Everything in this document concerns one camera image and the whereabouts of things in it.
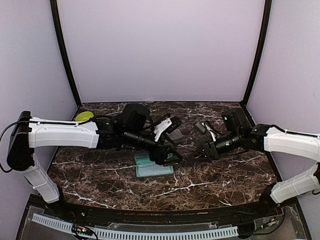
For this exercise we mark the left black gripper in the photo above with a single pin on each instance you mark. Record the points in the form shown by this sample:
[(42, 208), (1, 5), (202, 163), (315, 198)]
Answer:
[(160, 159)]

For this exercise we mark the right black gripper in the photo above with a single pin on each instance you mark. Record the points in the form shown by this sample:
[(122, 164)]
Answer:
[(210, 150)]

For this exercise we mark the teal glasses case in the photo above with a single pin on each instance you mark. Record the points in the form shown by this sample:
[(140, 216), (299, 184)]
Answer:
[(145, 168), (175, 137)]

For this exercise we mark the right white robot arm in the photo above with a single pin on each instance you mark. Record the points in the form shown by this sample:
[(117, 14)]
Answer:
[(270, 138)]

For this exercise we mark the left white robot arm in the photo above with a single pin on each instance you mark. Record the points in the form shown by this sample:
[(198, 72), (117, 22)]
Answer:
[(99, 132)]

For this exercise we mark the green bowl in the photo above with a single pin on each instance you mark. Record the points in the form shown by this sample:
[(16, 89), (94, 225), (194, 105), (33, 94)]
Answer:
[(84, 116)]

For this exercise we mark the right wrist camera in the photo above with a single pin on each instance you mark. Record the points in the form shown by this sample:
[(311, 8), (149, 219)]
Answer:
[(235, 120)]

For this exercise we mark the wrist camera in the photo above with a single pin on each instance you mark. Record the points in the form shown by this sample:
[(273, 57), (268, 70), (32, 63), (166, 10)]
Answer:
[(235, 120), (137, 117)]

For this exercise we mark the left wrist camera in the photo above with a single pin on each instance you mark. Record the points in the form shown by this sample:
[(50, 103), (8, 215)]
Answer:
[(137, 117)]

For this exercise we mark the right black frame post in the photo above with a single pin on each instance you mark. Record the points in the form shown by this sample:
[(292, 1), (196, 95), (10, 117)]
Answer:
[(258, 53)]

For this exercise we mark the black frame post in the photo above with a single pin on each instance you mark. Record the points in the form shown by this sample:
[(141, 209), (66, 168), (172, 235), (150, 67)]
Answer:
[(63, 51), (258, 53)]

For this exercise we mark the black front rail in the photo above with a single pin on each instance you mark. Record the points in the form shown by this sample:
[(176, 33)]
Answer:
[(99, 216)]

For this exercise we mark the white slotted cable duct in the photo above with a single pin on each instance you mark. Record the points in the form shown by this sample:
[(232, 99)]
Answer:
[(118, 231)]

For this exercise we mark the left black frame post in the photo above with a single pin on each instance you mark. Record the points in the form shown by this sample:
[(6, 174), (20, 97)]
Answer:
[(63, 51)]

